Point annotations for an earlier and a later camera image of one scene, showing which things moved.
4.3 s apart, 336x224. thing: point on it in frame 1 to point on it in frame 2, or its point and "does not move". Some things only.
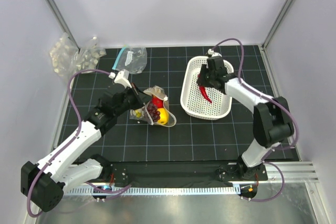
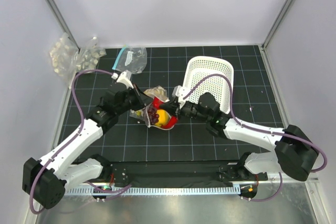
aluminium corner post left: [53, 6] does not move
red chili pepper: [203, 92] to [172, 121]
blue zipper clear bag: [133, 59] does not move
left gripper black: [140, 98] does not move
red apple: [157, 102] does not move
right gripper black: [203, 70] to [172, 107]
